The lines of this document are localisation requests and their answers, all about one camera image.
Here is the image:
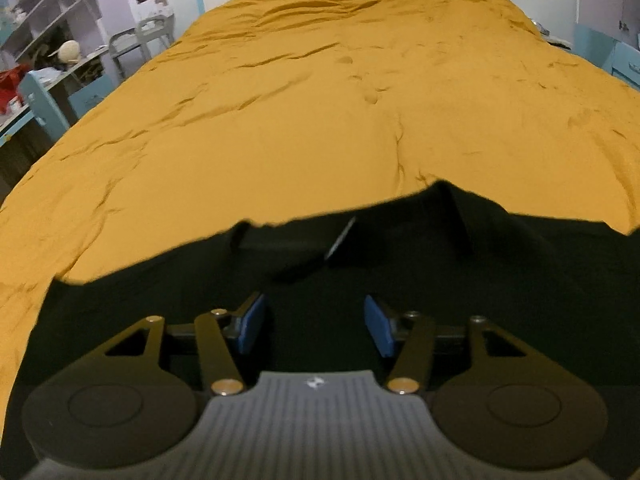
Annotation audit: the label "light blue chair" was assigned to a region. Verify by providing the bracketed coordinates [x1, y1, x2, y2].
[19, 69, 72, 137]

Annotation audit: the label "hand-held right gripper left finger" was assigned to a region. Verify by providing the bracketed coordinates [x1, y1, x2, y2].
[102, 291, 267, 397]

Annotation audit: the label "white wall shelf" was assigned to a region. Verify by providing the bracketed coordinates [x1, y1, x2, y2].
[0, 0, 108, 68]

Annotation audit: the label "light blue nightstand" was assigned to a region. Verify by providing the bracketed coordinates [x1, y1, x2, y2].
[572, 22, 640, 86]

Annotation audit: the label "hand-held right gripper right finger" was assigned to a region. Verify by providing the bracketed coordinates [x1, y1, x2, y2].
[364, 294, 532, 396]

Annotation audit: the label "red bag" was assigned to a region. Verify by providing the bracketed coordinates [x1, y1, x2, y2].
[0, 64, 31, 116]

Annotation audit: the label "mustard yellow bed blanket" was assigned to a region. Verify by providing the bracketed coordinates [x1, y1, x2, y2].
[0, 0, 640, 401]

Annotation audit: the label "white and blue desk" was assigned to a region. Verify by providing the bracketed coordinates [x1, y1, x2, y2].
[0, 45, 121, 196]

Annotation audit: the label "papers on nightstand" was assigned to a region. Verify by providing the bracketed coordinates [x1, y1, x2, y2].
[532, 20, 572, 49]

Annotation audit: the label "beige cap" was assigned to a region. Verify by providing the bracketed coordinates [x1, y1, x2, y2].
[56, 40, 82, 65]

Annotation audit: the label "black long-sleeve sweater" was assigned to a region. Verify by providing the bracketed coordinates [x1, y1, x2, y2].
[10, 180, 640, 480]

